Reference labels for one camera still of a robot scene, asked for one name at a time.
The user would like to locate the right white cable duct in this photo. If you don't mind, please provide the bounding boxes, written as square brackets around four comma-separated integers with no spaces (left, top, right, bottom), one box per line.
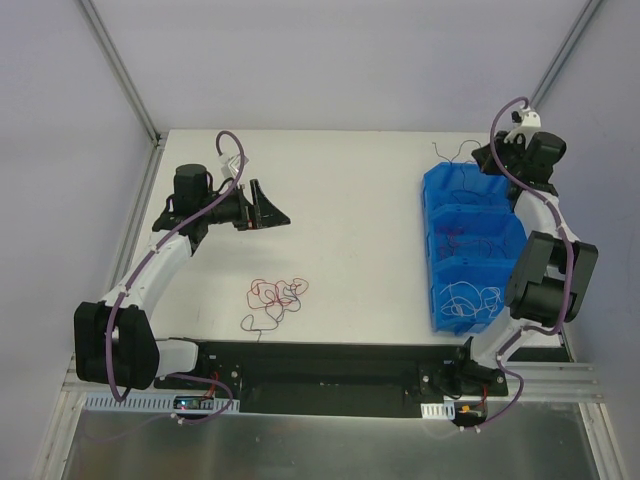
[420,401,456,421]

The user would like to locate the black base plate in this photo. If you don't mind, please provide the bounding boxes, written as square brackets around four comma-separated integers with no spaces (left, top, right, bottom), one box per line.
[154,341,508,418]

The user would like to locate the blue middle storage bin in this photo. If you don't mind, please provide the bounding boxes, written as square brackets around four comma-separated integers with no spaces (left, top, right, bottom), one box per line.
[425,207,527,271]

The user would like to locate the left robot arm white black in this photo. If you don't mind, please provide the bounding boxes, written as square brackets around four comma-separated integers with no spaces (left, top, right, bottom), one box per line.
[74,164,291,390]

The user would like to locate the blue wires in far bin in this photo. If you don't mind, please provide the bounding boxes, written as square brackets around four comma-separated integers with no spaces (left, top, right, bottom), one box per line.
[447,167,496,206]

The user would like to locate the white cable duct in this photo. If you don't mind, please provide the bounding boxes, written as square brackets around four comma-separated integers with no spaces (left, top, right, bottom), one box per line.
[84,393,240,415]
[420,401,456,421]

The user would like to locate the blue near storage bin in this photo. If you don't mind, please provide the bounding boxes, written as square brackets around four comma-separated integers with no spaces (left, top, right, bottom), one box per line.
[429,262,513,336]

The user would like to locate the blue storage bin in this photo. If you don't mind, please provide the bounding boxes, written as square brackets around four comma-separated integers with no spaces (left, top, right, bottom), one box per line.
[422,162,510,214]
[429,262,513,336]
[425,207,527,271]

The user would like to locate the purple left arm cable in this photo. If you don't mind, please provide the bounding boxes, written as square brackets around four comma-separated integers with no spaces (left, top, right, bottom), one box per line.
[79,130,249,444]

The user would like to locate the left white cable duct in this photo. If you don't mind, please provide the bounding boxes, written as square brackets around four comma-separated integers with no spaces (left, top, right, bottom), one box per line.
[84,393,240,415]

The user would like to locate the left aluminium frame post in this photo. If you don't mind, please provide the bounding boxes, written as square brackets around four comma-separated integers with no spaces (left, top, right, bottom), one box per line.
[77,0,169,146]

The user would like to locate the aluminium frame post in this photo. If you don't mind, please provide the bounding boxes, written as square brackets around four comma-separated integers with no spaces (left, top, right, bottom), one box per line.
[77,0,169,146]
[529,0,607,109]

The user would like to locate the right aluminium frame post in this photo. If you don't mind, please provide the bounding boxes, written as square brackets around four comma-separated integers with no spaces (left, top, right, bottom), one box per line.
[529,0,607,109]

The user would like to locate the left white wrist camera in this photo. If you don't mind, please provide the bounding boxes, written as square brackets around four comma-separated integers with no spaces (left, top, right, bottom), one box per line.
[218,153,249,179]

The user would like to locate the red blue wire bundle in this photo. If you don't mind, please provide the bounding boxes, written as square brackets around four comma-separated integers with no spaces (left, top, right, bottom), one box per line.
[239,273,311,344]

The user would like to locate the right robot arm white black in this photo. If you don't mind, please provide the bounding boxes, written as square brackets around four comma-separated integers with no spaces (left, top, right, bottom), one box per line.
[450,131,599,395]

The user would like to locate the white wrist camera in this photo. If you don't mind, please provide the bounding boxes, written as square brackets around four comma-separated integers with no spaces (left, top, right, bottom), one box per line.
[504,106,541,147]
[218,153,249,179]

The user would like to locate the white wires in near bin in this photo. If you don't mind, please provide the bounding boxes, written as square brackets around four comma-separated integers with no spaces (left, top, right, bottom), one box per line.
[438,280,504,321]

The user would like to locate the blue far storage bin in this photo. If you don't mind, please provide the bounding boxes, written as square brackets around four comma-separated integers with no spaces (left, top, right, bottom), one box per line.
[422,162,510,214]

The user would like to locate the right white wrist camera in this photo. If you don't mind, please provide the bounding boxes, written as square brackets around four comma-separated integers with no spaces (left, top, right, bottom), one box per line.
[504,106,541,147]

